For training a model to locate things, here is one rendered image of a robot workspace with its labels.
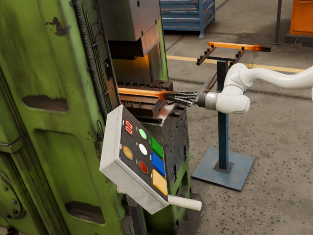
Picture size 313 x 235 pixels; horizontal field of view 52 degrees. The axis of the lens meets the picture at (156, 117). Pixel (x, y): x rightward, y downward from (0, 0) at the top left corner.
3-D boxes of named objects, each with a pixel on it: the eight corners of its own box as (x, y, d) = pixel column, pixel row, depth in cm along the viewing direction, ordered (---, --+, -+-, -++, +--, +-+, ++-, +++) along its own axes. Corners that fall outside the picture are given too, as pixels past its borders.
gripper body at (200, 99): (204, 111, 164) (187, 108, 167) (208, 102, 170) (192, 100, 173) (204, 98, 159) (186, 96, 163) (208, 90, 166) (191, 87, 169)
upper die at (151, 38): (159, 41, 165) (157, 22, 159) (144, 57, 150) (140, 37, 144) (90, 39, 180) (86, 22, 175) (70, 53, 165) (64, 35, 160)
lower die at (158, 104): (166, 100, 184) (165, 87, 179) (153, 120, 169) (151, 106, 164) (104, 94, 200) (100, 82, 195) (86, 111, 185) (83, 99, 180)
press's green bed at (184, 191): (193, 196, 242) (189, 148, 217) (177, 237, 214) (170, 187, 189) (128, 182, 263) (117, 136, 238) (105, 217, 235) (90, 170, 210)
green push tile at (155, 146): (162, 147, 139) (152, 136, 135) (163, 158, 133) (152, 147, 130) (159, 149, 139) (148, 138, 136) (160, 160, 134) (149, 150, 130)
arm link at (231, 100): (216, 116, 165) (221, 95, 171) (247, 120, 159) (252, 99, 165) (214, 104, 156) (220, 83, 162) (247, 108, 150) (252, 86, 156)
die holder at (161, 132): (189, 147, 217) (184, 89, 193) (170, 187, 188) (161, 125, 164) (117, 136, 238) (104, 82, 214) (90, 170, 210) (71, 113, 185)
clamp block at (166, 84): (173, 90, 193) (173, 80, 189) (169, 97, 187) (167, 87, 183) (155, 88, 198) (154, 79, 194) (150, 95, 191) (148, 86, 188)
